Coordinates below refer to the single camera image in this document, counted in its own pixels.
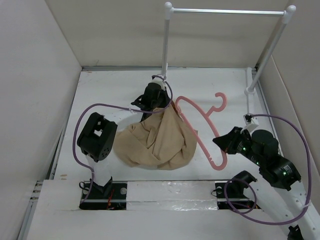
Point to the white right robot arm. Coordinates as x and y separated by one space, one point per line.
299 220

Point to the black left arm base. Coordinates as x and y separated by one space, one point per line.
111 197

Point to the beige t shirt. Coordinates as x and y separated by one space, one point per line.
160 142

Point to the pink plastic hanger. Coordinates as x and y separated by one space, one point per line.
202 126

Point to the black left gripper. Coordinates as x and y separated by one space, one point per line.
166 99

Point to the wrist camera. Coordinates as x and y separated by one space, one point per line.
158 79
251 123

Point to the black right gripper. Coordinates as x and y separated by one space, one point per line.
226 142

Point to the white clothes rack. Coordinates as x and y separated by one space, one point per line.
218 41

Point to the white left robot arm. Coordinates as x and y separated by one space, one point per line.
98 134

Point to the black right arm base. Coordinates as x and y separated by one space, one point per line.
235 193

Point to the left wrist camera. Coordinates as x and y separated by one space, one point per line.
158 79

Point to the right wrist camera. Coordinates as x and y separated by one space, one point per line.
251 123

